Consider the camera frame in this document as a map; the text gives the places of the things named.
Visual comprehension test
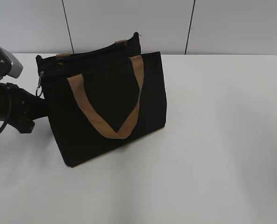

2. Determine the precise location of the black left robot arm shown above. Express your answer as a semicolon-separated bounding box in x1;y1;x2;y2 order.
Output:
0;82;49;134

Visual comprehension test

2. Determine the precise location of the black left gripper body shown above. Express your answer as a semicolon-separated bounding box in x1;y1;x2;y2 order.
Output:
6;83;47;133

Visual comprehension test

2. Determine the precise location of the black bag with tan handles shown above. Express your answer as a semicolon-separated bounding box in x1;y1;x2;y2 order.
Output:
36;33;167;168

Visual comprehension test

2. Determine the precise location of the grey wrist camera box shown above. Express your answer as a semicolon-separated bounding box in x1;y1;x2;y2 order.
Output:
0;47;23;80

